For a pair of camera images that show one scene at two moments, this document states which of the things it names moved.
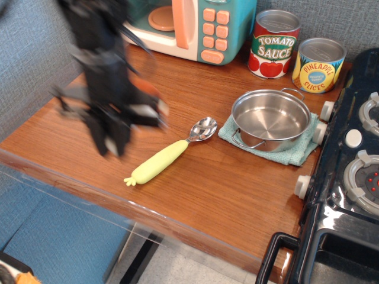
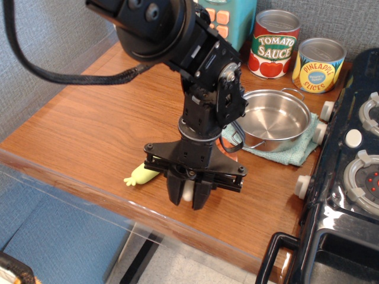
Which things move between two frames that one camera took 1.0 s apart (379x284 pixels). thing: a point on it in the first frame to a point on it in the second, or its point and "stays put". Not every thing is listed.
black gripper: [108, 90] to [197, 158]
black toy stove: [339, 238] stays put
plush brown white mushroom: [158, 108] to [188, 190]
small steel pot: [273, 119] stays put
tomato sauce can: [275, 39] stays put
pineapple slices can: [317, 64] stays put
